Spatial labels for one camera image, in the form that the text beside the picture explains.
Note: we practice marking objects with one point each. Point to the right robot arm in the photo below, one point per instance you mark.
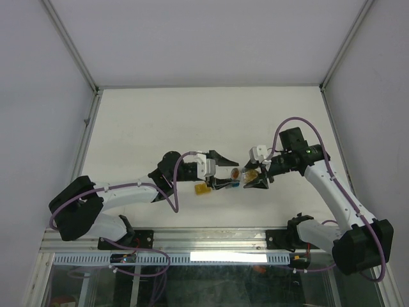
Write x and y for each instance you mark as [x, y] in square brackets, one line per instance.
[359, 242]

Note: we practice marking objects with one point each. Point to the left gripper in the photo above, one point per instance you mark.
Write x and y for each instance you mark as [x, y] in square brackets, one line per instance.
[216, 183]

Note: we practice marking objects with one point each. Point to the orange bottle cap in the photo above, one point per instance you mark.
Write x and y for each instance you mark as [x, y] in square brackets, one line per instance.
[235, 173]

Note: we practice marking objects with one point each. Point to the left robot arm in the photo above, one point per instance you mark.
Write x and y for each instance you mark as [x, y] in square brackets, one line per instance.
[80, 208]

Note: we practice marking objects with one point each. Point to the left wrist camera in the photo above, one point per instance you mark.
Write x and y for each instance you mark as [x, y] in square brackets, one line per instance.
[205, 167]

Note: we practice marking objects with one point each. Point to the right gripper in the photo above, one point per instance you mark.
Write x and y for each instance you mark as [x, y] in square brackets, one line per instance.
[261, 181]

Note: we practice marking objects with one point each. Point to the weekly pill organizer strip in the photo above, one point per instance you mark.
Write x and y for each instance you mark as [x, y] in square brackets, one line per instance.
[217, 184]

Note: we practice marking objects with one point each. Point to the aluminium mounting rail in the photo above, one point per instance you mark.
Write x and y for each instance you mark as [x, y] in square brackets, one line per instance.
[176, 240]

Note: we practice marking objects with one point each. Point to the slotted white cable duct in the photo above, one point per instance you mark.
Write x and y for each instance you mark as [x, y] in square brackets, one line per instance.
[192, 258]

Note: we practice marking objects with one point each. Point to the clear pill bottle yellow pills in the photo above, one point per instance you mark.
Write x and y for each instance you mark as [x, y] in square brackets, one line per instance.
[248, 175]

